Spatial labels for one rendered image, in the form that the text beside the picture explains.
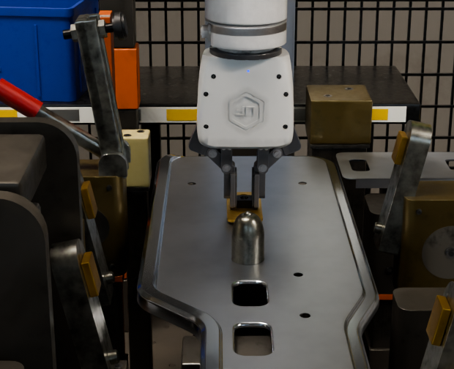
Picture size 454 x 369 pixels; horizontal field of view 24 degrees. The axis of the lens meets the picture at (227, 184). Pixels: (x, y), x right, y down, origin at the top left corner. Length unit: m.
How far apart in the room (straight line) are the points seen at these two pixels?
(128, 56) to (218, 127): 0.33
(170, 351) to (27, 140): 0.75
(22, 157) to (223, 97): 0.38
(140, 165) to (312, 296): 0.33
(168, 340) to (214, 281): 0.54
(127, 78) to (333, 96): 0.27
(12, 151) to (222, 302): 0.28
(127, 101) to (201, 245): 0.39
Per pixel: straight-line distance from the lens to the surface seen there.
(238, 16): 1.07
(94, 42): 1.10
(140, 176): 1.22
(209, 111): 1.10
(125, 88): 1.42
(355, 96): 1.40
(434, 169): 1.32
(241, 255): 1.04
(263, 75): 1.10
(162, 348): 1.51
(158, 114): 1.47
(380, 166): 1.32
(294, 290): 0.99
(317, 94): 1.41
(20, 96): 1.14
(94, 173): 1.14
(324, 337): 0.91
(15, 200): 0.69
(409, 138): 1.08
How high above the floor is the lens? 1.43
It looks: 20 degrees down
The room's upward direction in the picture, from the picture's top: straight up
